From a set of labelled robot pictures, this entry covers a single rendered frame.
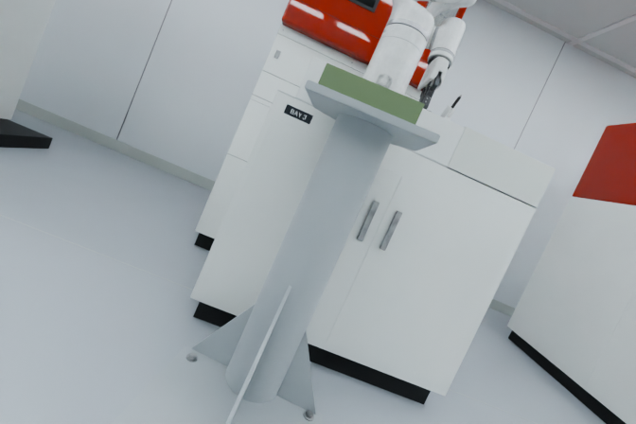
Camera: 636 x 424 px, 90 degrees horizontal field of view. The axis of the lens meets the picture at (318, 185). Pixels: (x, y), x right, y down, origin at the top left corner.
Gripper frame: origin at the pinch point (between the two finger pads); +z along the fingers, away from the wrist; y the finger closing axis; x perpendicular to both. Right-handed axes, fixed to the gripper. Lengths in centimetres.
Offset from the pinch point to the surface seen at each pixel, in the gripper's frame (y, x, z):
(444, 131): 2.8, 8.9, 7.6
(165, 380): 11, -40, 102
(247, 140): -65, -59, 24
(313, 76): 2.4, -37.4, 9.3
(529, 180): 2.3, 43.1, 10.4
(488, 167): 1.9, 28.1, 12.1
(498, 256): -3, 45, 38
